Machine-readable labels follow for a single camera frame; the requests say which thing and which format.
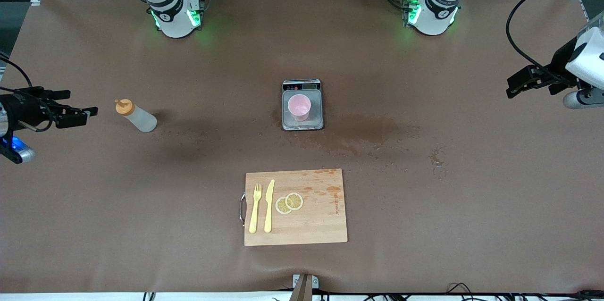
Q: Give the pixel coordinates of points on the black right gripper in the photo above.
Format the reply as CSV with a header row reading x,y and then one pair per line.
x,y
24,109

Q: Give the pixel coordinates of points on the pink plastic cup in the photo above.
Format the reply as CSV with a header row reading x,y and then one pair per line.
x,y
299,108

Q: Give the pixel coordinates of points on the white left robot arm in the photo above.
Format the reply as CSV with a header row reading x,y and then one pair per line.
x,y
436,13

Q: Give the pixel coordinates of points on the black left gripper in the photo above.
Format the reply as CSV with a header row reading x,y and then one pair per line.
x,y
559,66

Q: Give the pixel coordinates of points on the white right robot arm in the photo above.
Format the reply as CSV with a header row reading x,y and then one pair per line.
x,y
172,18

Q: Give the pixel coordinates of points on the silver digital kitchen scale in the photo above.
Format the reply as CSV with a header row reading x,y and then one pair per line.
x,y
314,124

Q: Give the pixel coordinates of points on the yellow plastic fork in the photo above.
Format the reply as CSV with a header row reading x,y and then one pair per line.
x,y
255,216

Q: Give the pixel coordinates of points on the dried lemon slice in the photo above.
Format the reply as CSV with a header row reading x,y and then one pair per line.
x,y
294,201

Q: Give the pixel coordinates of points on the brown table mat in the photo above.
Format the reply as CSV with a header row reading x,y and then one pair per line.
x,y
424,197

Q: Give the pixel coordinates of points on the squeeze bottle with orange cap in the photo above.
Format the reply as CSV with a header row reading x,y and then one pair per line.
x,y
141,121

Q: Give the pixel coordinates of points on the yellow plastic knife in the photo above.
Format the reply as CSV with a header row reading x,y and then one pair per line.
x,y
268,216

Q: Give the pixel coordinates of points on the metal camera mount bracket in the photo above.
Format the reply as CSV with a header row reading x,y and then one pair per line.
x,y
304,289

